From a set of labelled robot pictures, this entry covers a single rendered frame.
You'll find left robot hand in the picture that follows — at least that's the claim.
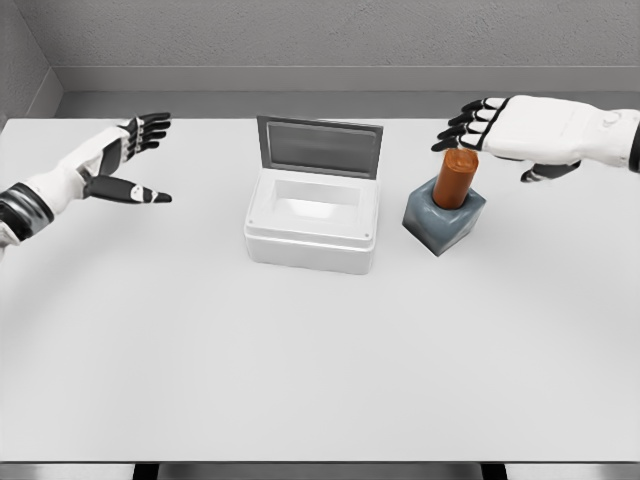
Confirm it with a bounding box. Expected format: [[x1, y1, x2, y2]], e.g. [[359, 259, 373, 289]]
[[53, 111, 174, 205]]

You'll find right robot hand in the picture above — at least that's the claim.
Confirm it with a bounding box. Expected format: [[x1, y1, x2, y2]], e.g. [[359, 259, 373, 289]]
[[431, 95, 594, 184]]

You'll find white box with hinged lid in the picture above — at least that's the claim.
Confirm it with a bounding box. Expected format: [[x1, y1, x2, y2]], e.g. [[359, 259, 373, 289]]
[[243, 115, 385, 277]]

